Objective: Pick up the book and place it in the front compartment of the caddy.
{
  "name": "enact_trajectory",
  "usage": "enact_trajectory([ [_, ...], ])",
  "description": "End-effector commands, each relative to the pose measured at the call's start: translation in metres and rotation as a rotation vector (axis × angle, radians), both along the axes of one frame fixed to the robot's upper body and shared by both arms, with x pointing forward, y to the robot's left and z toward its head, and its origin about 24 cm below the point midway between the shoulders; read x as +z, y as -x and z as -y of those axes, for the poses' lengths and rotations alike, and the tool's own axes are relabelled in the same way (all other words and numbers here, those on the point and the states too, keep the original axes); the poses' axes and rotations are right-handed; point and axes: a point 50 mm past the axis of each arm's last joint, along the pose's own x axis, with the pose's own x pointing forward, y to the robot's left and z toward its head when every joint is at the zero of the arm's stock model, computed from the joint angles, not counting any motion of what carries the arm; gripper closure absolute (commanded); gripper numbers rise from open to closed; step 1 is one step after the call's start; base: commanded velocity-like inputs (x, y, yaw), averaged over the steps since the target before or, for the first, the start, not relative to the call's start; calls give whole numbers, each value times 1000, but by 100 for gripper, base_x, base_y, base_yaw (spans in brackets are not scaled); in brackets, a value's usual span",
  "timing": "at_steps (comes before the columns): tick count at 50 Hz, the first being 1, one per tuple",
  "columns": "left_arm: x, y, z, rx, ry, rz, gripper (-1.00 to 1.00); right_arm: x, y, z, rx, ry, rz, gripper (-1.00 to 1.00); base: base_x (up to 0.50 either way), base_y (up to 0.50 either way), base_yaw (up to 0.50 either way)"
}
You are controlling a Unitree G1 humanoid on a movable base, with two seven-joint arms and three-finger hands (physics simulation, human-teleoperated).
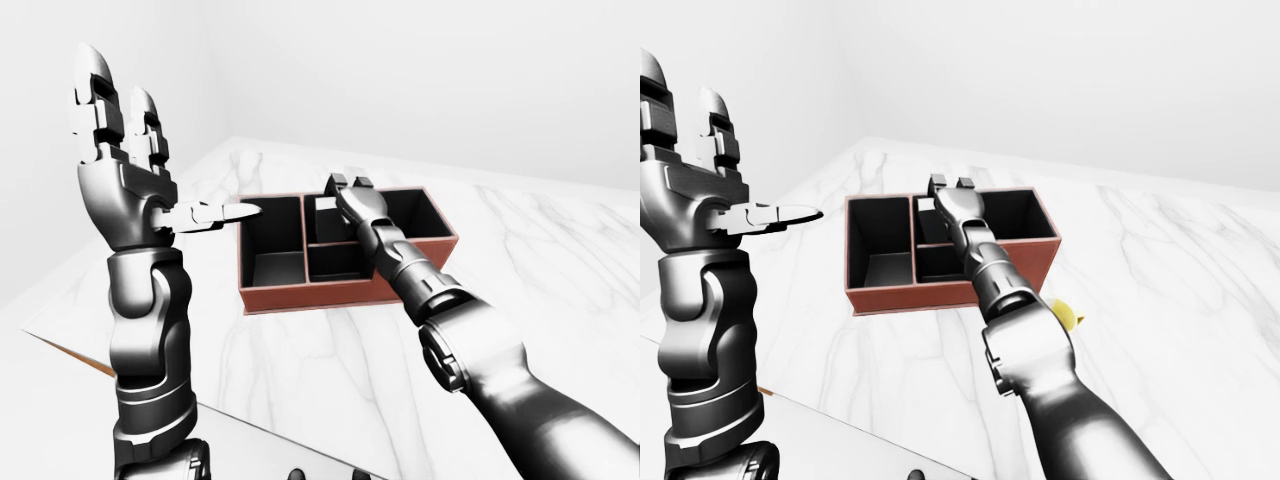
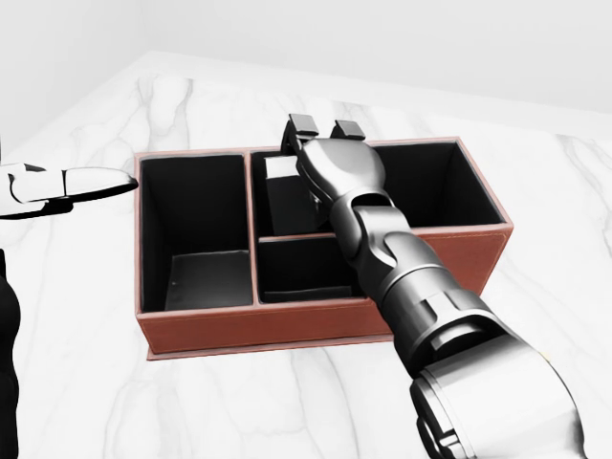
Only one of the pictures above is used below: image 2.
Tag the red-brown desk caddy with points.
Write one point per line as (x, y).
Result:
(306, 325)

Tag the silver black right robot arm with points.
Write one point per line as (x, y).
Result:
(430, 296)

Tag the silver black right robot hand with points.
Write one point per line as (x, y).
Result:
(342, 165)

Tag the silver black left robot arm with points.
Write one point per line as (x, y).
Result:
(8, 334)

